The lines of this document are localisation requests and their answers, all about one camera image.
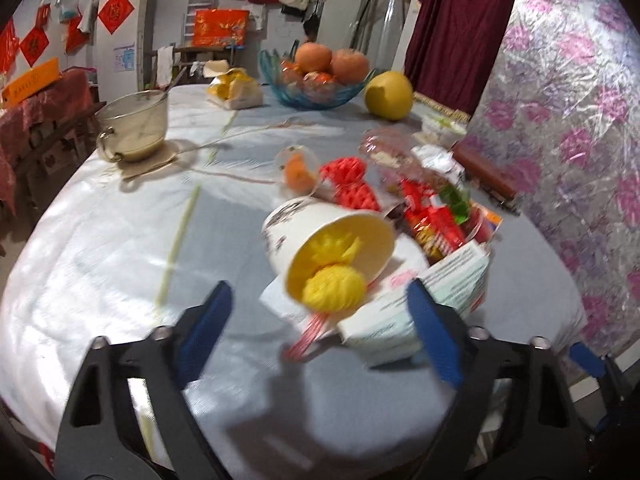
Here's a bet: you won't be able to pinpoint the white paper cup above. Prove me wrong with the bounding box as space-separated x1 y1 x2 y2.
262 197 396 302

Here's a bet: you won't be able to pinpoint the white printed paper box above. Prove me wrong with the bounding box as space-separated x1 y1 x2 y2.
337 240 490 367

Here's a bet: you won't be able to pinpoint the red snack wrapper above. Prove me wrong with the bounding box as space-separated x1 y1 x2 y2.
401 179 466 264

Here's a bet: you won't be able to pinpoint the red cloth covered table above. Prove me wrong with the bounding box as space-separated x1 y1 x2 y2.
1 67 96 214

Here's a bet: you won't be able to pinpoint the glass measuring cup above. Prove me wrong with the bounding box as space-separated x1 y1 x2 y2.
96 90 168 164

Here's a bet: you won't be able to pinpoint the red foam fruit net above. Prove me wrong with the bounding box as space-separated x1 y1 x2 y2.
320 157 381 211

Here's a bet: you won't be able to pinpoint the clear bag with orange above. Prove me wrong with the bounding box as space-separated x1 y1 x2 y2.
274 145 321 198

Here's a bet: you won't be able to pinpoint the yellow pomelo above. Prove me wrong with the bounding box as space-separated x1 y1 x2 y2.
363 70 413 122

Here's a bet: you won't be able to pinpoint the white bag yellow contents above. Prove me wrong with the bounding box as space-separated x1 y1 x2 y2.
206 68 264 110

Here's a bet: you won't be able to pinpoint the orange cardboard box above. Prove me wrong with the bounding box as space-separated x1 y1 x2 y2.
2 58 61 108

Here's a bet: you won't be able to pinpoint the blue glass fruit bowl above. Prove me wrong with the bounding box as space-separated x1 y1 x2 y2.
258 50 380 110

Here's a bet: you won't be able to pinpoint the right orange apple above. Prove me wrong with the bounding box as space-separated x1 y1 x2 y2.
331 49 370 86

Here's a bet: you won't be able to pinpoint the orange apple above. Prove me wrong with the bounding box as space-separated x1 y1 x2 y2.
331 49 370 86
295 42 333 73

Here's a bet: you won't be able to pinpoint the red gift box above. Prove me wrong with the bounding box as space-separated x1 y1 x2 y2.
191 9 250 48

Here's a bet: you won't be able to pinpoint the left orange apple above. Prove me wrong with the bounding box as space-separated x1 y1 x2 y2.
295 42 333 73

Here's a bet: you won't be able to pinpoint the dark red curtain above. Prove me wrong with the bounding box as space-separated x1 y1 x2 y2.
404 0 514 116

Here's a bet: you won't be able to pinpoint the white fridge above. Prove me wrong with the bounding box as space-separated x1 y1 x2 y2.
93 0 157 102

